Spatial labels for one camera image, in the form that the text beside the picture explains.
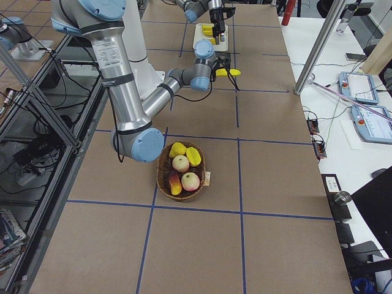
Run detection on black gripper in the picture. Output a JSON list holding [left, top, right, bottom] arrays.
[[209, 7, 236, 45], [213, 52, 240, 91]]

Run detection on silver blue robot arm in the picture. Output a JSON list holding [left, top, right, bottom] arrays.
[[163, 0, 236, 52], [51, 1, 230, 162]]

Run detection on white basket tag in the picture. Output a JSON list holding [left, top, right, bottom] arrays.
[[201, 171, 211, 187]]

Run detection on brown wicker basket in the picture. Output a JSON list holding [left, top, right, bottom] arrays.
[[156, 141, 206, 201]]

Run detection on cream bear print tray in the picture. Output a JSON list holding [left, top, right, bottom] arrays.
[[192, 23, 229, 52]]

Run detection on red fire extinguisher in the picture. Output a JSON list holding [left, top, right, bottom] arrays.
[[281, 0, 296, 26]]

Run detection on yellow lemon fruit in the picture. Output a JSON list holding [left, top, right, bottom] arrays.
[[169, 142, 187, 159]]

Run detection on orange yellow mango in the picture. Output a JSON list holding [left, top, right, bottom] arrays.
[[168, 170, 183, 196]]

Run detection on far teach pendant tablet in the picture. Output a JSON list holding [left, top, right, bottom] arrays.
[[338, 72, 379, 105]]

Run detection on teach pendant tablet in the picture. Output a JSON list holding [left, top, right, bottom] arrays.
[[338, 72, 379, 105], [351, 105, 391, 145]]

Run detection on near teach pendant tablet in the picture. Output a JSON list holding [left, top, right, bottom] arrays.
[[351, 105, 391, 145]]

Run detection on aluminium frame post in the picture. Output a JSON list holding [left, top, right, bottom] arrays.
[[294, 0, 345, 95]]

